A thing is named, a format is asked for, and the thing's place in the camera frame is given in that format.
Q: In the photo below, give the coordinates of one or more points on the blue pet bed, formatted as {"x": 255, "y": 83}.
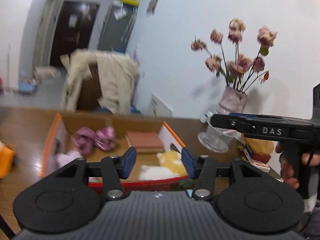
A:
{"x": 27, "y": 87}

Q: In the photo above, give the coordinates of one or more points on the white board against wall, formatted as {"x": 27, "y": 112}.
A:
{"x": 158, "y": 108}

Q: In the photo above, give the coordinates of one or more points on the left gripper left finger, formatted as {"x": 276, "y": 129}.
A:
{"x": 128, "y": 161}

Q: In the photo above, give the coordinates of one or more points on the orange cardboard box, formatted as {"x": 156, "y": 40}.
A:
{"x": 59, "y": 150}

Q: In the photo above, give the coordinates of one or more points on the pink dried flower bouquet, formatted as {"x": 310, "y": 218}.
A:
{"x": 241, "y": 72}

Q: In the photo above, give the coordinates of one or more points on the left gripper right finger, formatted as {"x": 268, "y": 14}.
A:
{"x": 189, "y": 162}

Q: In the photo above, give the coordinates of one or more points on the orange snack bag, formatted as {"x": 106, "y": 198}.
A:
{"x": 7, "y": 157}

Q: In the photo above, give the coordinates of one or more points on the grey refrigerator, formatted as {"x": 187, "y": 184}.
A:
{"x": 117, "y": 27}

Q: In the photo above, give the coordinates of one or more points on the beige coat on chair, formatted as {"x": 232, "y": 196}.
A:
{"x": 117, "y": 72}

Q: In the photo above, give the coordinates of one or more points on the pink satin cloth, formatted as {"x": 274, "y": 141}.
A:
{"x": 104, "y": 139}
{"x": 83, "y": 140}

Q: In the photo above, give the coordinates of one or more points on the red brown sponge block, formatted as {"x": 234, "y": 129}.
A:
{"x": 144, "y": 142}

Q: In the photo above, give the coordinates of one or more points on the pink glass vase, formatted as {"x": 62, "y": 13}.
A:
{"x": 232, "y": 101}

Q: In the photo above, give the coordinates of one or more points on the yellow white plush toy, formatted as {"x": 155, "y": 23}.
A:
{"x": 170, "y": 166}

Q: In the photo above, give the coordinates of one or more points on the white dog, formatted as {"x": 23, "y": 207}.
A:
{"x": 46, "y": 73}

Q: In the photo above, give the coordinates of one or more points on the brown wooden chair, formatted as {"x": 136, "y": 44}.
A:
{"x": 90, "y": 91}

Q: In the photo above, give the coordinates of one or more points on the dark entrance door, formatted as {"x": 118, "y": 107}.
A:
{"x": 73, "y": 30}

